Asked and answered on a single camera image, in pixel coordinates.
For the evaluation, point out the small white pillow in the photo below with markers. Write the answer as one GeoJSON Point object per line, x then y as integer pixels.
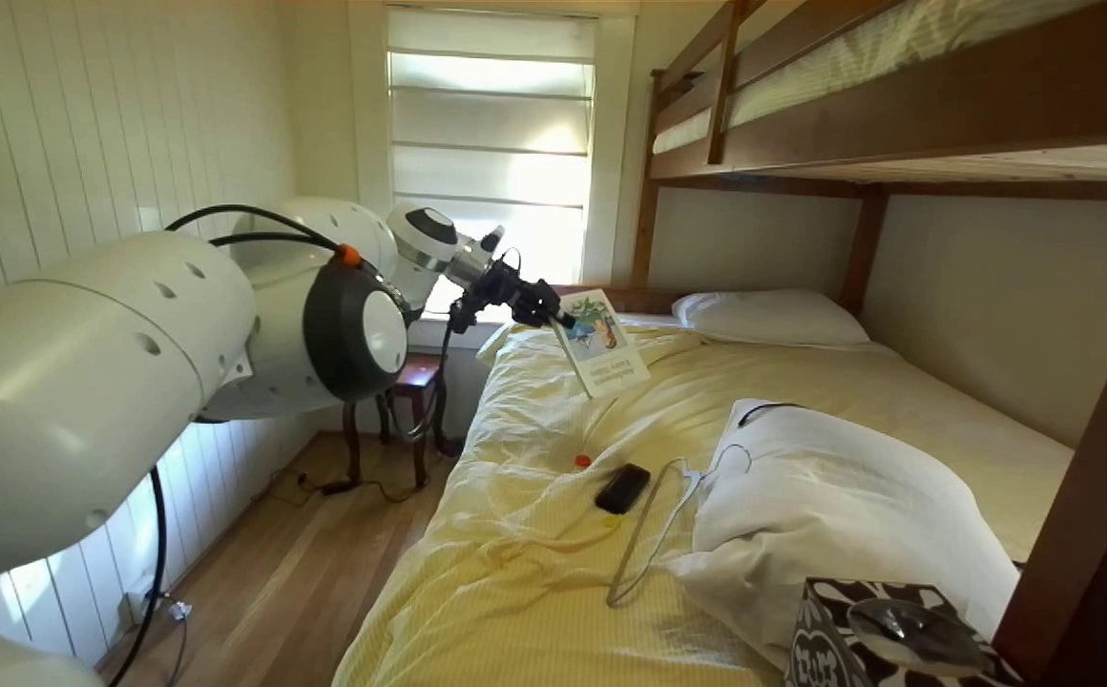
{"type": "Point", "coordinates": [768, 314]}

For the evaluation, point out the wooden bunk bed frame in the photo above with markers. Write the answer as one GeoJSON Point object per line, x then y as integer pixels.
{"type": "Point", "coordinates": [960, 100]}

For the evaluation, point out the white power plug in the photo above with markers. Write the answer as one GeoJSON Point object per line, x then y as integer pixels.
{"type": "Point", "coordinates": [155, 613]}

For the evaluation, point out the bunk mattress with pale sheet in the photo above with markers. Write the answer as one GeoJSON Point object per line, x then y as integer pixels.
{"type": "Point", "coordinates": [859, 49]}

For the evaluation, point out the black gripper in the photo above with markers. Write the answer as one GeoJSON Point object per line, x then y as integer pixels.
{"type": "Point", "coordinates": [497, 291]}

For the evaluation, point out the patterned dark cloth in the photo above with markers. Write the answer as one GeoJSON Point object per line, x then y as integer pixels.
{"type": "Point", "coordinates": [884, 633]}

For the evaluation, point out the red round sticker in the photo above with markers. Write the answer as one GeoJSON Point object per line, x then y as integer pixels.
{"type": "Point", "coordinates": [582, 458]}

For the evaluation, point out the white window blind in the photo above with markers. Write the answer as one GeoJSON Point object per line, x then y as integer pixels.
{"type": "Point", "coordinates": [489, 128]}

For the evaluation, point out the black rectangular phone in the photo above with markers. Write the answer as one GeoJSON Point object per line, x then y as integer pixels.
{"type": "Point", "coordinates": [623, 487]}

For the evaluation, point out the small wooden side table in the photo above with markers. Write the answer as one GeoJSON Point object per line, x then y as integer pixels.
{"type": "Point", "coordinates": [418, 384]}

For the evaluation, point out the white paperback novel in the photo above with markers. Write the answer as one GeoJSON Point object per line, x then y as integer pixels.
{"type": "Point", "coordinates": [604, 346]}

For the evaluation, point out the large white pillow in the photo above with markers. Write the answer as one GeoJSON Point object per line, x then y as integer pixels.
{"type": "Point", "coordinates": [834, 521]}

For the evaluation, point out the yellow bed sheet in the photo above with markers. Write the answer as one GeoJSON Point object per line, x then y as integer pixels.
{"type": "Point", "coordinates": [530, 573]}

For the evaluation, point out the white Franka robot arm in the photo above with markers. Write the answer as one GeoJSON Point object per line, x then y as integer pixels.
{"type": "Point", "coordinates": [81, 393]}

